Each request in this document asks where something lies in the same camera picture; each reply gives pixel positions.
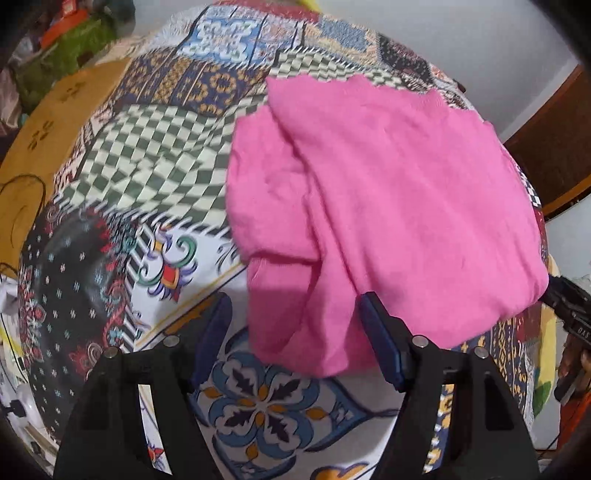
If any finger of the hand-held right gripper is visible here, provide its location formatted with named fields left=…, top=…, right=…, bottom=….
left=539, top=274, right=591, bottom=344

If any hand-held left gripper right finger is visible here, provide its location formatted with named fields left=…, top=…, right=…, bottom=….
left=359, top=292, right=541, bottom=480

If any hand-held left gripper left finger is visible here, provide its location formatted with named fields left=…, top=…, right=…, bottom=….
left=53, top=292, right=234, bottom=480

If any pink buttoned cardigan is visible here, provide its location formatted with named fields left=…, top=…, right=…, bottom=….
left=226, top=76, right=550, bottom=377

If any person's right hand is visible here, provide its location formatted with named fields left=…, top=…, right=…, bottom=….
left=558, top=344, right=591, bottom=385

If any yellow bedsheet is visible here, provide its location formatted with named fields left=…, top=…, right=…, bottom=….
left=531, top=258, right=561, bottom=421

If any orange cloth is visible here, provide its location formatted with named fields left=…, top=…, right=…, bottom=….
left=556, top=388, right=591, bottom=450

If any brown wooden door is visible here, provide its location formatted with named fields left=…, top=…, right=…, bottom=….
left=503, top=65, right=591, bottom=217

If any patchwork patterned blanket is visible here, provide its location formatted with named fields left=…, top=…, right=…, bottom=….
left=18, top=0, right=555, bottom=480

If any white cloth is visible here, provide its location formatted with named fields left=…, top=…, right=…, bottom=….
left=0, top=277, right=28, bottom=352

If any green bag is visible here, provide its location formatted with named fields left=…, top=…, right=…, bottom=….
left=18, top=18, right=118, bottom=116

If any orange box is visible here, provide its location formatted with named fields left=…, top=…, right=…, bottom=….
left=39, top=11, right=88, bottom=49

